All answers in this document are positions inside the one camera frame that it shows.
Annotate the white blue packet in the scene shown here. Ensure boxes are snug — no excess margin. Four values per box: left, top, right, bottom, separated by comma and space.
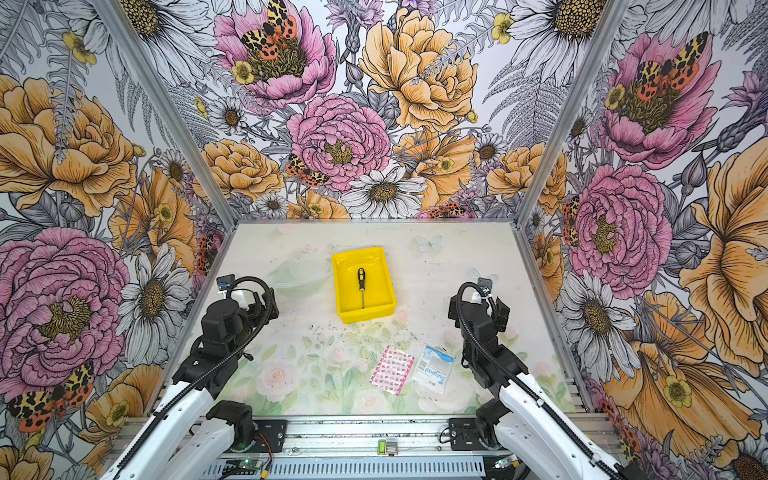
413, 345, 455, 394

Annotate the yellow plastic bin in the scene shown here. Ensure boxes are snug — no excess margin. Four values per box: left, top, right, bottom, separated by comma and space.
331, 247, 397, 324

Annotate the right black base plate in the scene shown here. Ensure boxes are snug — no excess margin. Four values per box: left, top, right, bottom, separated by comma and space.
448, 417, 486, 451

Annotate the pink patterned packet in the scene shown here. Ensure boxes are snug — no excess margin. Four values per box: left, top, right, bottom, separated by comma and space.
370, 346, 415, 396

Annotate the small green circuit board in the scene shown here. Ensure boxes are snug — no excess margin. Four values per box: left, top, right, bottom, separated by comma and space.
221, 459, 263, 478

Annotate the black corrugated cable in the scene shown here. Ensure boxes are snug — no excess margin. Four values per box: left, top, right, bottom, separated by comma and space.
454, 281, 625, 480
113, 275, 280, 472

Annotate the black yellow screwdriver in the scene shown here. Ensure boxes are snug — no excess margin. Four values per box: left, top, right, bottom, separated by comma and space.
357, 268, 366, 309

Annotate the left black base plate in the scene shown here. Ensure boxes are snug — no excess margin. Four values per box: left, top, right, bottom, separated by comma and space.
241, 418, 288, 454

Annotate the aluminium rail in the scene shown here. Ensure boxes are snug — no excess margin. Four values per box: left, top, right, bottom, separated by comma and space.
107, 413, 619, 458

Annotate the small green rail module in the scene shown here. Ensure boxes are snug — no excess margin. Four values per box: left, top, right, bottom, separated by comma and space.
377, 439, 398, 457

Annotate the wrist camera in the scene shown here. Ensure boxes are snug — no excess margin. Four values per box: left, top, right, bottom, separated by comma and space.
216, 274, 236, 292
477, 277, 493, 297

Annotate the left black corrugated cable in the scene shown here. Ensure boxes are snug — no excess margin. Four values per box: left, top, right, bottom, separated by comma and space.
113, 275, 280, 472

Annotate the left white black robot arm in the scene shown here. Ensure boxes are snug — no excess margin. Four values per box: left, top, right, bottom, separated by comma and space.
103, 293, 278, 479

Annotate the grey slotted cable duct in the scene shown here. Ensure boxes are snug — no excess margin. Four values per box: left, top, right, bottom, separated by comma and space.
203, 455, 487, 480

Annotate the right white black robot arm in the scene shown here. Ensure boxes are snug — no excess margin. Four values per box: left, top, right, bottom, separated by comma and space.
448, 295, 647, 479

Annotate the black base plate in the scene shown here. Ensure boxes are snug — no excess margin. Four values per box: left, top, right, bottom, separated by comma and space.
241, 418, 288, 454
448, 417, 486, 451

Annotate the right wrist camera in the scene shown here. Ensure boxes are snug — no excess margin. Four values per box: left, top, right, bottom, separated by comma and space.
477, 277, 493, 297

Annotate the right black corrugated cable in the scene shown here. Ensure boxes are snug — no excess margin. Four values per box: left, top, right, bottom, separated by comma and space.
454, 281, 625, 480

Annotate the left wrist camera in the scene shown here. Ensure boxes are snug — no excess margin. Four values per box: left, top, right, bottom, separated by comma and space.
216, 274, 236, 292

